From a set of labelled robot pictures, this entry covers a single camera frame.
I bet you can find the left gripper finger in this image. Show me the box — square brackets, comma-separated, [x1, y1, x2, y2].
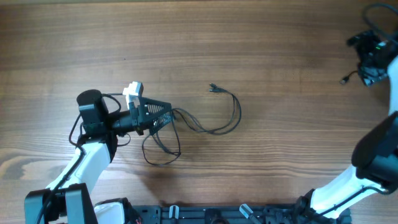
[139, 97, 172, 125]
[149, 112, 173, 135]

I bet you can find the black USB cable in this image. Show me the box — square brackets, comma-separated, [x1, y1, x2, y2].
[339, 70, 360, 85]

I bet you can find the black split-end cable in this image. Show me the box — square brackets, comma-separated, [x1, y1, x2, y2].
[141, 83, 243, 167]

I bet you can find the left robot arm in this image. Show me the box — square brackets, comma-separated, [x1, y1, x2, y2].
[24, 90, 172, 223]

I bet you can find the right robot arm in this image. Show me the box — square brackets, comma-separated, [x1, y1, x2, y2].
[292, 30, 397, 223]

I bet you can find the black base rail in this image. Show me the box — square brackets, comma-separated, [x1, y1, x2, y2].
[93, 197, 352, 224]

